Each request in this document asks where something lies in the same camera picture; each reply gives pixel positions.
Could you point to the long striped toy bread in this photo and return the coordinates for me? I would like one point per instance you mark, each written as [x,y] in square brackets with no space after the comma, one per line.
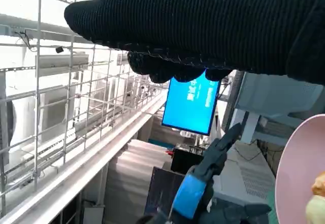
[319,183]

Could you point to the right black gloved robot hand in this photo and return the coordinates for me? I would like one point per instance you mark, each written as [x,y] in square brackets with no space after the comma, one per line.
[203,23]

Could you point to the dark flat panel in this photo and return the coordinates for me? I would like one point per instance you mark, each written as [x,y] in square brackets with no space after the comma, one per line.
[162,191]

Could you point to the blue lit monitor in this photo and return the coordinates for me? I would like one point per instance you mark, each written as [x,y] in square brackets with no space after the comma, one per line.
[188,109]

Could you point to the pink bowl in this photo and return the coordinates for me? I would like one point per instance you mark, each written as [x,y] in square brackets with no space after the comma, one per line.
[294,163]

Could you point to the round toy bread bun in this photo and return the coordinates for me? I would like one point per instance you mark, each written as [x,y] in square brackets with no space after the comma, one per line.
[316,211]

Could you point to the green cutting mat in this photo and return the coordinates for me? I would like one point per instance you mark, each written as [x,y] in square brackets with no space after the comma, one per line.
[273,213]

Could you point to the black computer box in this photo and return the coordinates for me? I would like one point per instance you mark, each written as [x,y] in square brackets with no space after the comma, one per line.
[182,160]

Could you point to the left bare black robot hand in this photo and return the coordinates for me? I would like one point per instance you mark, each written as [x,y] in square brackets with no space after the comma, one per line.
[190,193]

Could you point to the small black camera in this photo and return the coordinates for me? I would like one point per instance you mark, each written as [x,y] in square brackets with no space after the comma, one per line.
[59,50]

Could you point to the white air conditioner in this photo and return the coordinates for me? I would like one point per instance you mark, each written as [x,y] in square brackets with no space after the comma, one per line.
[61,60]

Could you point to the white perforated appliance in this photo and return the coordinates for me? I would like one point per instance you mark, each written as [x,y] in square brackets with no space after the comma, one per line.
[243,173]

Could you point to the white corrugated sheet stack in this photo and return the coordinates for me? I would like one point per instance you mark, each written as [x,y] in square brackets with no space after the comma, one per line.
[134,163]

